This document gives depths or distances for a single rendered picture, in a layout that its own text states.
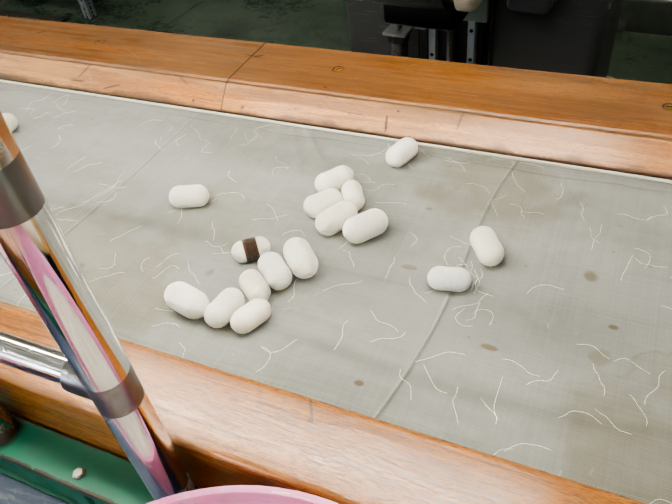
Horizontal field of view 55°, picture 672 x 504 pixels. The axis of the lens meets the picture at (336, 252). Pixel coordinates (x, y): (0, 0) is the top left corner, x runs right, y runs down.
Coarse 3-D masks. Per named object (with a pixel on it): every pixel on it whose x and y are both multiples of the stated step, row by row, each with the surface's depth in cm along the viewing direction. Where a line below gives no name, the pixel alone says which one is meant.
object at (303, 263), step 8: (288, 240) 49; (296, 240) 49; (304, 240) 49; (288, 248) 49; (296, 248) 48; (304, 248) 48; (288, 256) 49; (296, 256) 48; (304, 256) 48; (312, 256) 48; (288, 264) 49; (296, 264) 48; (304, 264) 48; (312, 264) 48; (296, 272) 48; (304, 272) 48; (312, 272) 48
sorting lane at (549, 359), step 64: (64, 128) 69; (128, 128) 68; (192, 128) 66; (256, 128) 65; (320, 128) 64; (64, 192) 60; (128, 192) 59; (256, 192) 58; (384, 192) 56; (448, 192) 55; (512, 192) 54; (576, 192) 53; (640, 192) 52; (0, 256) 55; (128, 256) 53; (192, 256) 52; (320, 256) 51; (384, 256) 50; (448, 256) 49; (512, 256) 49; (576, 256) 48; (640, 256) 47; (128, 320) 48; (192, 320) 47; (320, 320) 46; (384, 320) 45; (448, 320) 45; (512, 320) 44; (576, 320) 44; (640, 320) 43; (320, 384) 42; (384, 384) 41; (448, 384) 41; (512, 384) 40; (576, 384) 40; (640, 384) 40; (512, 448) 37; (576, 448) 37; (640, 448) 37
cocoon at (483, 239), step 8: (472, 232) 49; (480, 232) 48; (488, 232) 48; (472, 240) 48; (480, 240) 48; (488, 240) 47; (496, 240) 47; (480, 248) 47; (488, 248) 47; (496, 248) 47; (480, 256) 47; (488, 256) 47; (496, 256) 47; (488, 264) 47; (496, 264) 47
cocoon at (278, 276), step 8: (264, 256) 48; (272, 256) 48; (280, 256) 49; (264, 264) 48; (272, 264) 48; (280, 264) 48; (264, 272) 48; (272, 272) 47; (280, 272) 47; (288, 272) 48; (272, 280) 47; (280, 280) 47; (288, 280) 47; (280, 288) 48
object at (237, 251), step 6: (258, 240) 50; (264, 240) 50; (234, 246) 50; (240, 246) 50; (258, 246) 50; (264, 246) 50; (270, 246) 51; (234, 252) 50; (240, 252) 50; (264, 252) 50; (234, 258) 50; (240, 258) 50
